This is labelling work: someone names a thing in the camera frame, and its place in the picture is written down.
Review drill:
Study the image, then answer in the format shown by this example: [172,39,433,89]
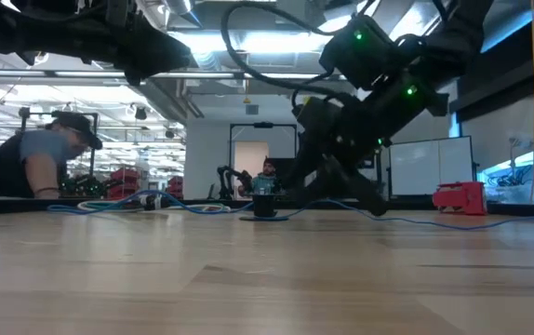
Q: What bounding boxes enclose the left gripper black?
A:
[103,0,194,87]

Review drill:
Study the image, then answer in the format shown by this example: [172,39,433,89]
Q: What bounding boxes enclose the long ceiling light bar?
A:
[0,68,347,81]

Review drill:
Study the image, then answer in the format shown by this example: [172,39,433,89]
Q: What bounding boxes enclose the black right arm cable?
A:
[220,2,359,101]

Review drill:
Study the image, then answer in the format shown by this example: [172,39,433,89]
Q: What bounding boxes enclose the long blue ethernet cable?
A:
[47,189,534,232]

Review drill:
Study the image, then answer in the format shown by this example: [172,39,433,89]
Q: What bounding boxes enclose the white whiteboard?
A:
[388,135,475,197]

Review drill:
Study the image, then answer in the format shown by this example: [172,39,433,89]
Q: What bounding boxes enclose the person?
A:
[0,111,104,200]
[237,157,283,196]

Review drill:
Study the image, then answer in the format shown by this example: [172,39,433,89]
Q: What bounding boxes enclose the cable connector bundle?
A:
[76,200,231,213]

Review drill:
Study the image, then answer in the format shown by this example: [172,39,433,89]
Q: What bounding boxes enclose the green cable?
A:
[85,200,147,210]

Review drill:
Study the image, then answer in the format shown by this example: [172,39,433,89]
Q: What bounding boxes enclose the red storage bins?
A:
[167,175,184,199]
[108,167,142,200]

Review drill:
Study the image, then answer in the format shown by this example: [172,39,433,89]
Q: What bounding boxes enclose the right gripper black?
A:
[287,92,392,218]

